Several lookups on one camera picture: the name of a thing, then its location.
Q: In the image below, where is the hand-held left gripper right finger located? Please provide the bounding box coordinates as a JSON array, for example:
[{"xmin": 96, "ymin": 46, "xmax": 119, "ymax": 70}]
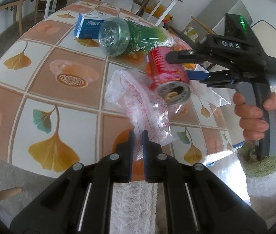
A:
[{"xmin": 141, "ymin": 130, "xmax": 267, "ymax": 234}]

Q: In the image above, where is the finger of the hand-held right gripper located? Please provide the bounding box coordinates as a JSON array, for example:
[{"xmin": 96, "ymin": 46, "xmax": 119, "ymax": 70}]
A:
[
  {"xmin": 165, "ymin": 49, "xmax": 213, "ymax": 64},
  {"xmin": 186, "ymin": 69, "xmax": 236, "ymax": 89}
]

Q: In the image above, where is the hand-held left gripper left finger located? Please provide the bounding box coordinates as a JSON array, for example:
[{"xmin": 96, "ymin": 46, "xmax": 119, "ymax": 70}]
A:
[{"xmin": 10, "ymin": 130, "xmax": 135, "ymax": 234}]

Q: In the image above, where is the red drink can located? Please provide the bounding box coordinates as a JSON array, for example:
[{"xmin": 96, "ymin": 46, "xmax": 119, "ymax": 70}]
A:
[{"xmin": 145, "ymin": 46, "xmax": 191, "ymax": 108}]

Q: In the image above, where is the clear red-printed plastic bag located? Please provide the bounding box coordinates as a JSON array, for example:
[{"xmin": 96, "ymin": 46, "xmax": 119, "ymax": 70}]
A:
[{"xmin": 104, "ymin": 69, "xmax": 177, "ymax": 161}]

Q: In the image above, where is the green plastic bottle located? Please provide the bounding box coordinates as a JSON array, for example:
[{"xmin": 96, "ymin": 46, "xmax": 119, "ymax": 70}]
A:
[{"xmin": 98, "ymin": 17, "xmax": 175, "ymax": 57}]

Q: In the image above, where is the person's right forearm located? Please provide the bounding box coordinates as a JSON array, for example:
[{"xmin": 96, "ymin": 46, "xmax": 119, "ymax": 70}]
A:
[{"xmin": 238, "ymin": 124, "xmax": 276, "ymax": 225}]

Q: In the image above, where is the person's right hand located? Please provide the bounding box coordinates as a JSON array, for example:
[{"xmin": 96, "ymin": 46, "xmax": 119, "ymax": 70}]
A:
[{"xmin": 233, "ymin": 92, "xmax": 276, "ymax": 149}]

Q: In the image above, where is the white printed bag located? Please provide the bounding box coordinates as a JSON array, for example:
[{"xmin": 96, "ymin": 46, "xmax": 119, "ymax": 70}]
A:
[{"xmin": 184, "ymin": 27, "xmax": 199, "ymax": 42}]

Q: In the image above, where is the white mattress with blue edge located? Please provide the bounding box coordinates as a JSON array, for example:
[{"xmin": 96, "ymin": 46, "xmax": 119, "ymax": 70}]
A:
[{"xmin": 251, "ymin": 19, "xmax": 276, "ymax": 127}]

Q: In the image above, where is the wooden chair with black seat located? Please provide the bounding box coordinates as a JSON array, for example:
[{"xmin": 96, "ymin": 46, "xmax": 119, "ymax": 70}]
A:
[{"xmin": 162, "ymin": 16, "xmax": 214, "ymax": 47}]

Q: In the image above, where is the yellow plastic bag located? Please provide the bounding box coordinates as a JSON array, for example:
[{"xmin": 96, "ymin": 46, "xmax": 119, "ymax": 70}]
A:
[{"xmin": 145, "ymin": 4, "xmax": 175, "ymax": 25}]

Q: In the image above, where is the white fluffy robe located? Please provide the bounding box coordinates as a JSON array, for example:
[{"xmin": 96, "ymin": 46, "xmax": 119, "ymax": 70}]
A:
[{"xmin": 109, "ymin": 180, "xmax": 158, "ymax": 234}]

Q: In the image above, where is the ginkgo print tablecloth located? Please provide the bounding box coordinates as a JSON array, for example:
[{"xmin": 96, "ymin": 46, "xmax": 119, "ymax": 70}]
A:
[{"xmin": 0, "ymin": 0, "xmax": 236, "ymax": 183}]

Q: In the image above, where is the blue white toothpaste box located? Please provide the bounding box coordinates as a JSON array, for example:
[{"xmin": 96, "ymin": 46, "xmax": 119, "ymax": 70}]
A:
[{"xmin": 74, "ymin": 13, "xmax": 104, "ymax": 39}]

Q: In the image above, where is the wooden furniture leg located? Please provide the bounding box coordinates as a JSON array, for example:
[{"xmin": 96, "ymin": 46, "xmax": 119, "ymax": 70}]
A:
[{"xmin": 0, "ymin": 186, "xmax": 22, "ymax": 205}]

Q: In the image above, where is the wooden chair with teal cushion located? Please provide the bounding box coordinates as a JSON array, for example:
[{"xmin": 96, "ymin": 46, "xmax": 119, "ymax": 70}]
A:
[{"xmin": 0, "ymin": 0, "xmax": 42, "ymax": 39}]

